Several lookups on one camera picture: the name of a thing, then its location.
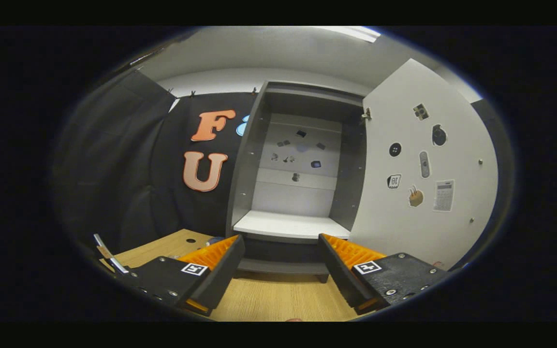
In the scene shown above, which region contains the white cabinet door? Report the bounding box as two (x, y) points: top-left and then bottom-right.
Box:
(349, 58), (499, 271)

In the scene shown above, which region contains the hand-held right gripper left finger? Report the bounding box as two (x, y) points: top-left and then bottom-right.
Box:
(116, 234), (246, 317)

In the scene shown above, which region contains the grey cabinet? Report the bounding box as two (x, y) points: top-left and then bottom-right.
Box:
(225, 80), (372, 284)

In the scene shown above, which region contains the black backdrop cloth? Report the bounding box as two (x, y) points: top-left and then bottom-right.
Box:
(51, 70), (517, 254)

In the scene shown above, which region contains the wide ceiling light panel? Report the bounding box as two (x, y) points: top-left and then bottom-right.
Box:
(316, 26), (381, 44)

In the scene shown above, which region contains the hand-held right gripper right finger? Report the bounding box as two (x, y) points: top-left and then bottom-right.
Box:
(318, 233), (453, 316)

